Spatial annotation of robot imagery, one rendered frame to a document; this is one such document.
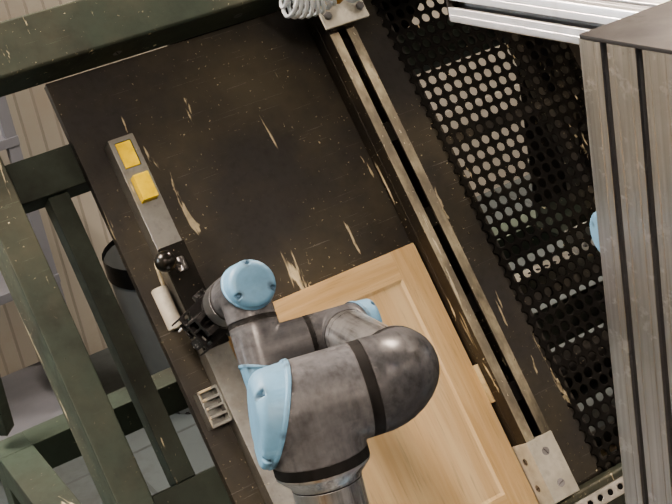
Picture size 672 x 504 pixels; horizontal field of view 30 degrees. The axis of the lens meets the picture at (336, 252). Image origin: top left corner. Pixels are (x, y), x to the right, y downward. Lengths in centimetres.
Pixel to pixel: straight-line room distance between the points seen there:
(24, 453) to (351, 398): 191
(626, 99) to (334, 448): 53
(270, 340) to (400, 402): 42
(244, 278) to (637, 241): 74
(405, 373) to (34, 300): 91
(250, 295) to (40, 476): 142
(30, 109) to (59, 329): 299
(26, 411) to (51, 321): 261
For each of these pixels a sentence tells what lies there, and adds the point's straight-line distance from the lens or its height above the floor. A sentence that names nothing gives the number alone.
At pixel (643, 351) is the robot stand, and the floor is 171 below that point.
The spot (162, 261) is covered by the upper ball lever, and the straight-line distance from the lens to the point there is 214.
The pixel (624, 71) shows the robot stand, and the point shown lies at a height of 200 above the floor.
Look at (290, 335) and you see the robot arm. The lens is 184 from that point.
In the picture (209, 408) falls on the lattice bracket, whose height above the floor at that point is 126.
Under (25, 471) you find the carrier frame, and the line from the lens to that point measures 318.
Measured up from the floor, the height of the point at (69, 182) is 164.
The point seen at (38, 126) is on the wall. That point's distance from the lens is 515.
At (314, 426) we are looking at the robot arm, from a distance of 143.
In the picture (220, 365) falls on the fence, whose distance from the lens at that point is 224.
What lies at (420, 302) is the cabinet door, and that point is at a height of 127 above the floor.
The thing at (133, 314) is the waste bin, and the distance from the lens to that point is 467.
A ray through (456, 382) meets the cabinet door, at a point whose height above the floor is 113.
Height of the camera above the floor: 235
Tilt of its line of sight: 24 degrees down
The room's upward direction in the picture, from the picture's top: 11 degrees counter-clockwise
